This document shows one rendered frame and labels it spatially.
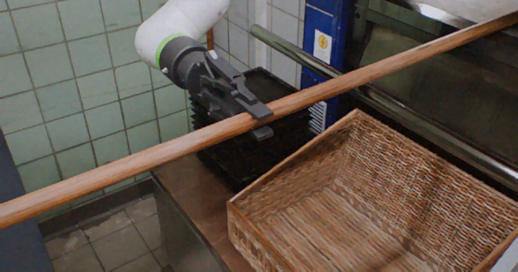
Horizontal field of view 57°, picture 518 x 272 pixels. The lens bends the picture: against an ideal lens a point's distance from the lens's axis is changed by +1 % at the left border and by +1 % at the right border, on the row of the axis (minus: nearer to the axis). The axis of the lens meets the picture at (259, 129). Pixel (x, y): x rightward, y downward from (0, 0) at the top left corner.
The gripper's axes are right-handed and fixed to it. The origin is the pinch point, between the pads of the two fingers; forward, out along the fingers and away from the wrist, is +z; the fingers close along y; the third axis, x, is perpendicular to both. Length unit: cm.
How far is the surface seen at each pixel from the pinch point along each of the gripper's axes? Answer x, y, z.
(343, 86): -17.8, -0.8, 1.7
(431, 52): -41.4, -0.8, 1.6
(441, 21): -60, 1, -10
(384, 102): -23.2, 1.9, 6.8
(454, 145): -22.9, 2.2, 21.5
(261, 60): -58, 39, -81
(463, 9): -71, 1, -12
